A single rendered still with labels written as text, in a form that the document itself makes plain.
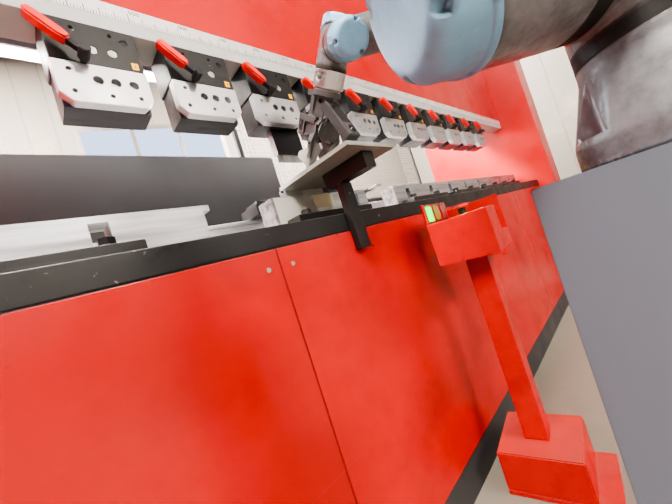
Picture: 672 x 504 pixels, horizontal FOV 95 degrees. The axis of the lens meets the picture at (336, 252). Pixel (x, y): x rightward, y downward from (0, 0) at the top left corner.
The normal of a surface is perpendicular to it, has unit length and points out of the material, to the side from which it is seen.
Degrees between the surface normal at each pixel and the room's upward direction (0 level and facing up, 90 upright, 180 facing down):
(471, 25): 144
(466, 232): 90
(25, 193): 90
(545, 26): 160
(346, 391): 90
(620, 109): 72
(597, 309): 90
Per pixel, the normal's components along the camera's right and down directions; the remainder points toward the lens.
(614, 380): -0.81, 0.25
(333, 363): 0.66, -0.23
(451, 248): -0.59, 0.17
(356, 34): 0.20, 0.48
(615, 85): -0.99, 0.00
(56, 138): 0.49, -0.18
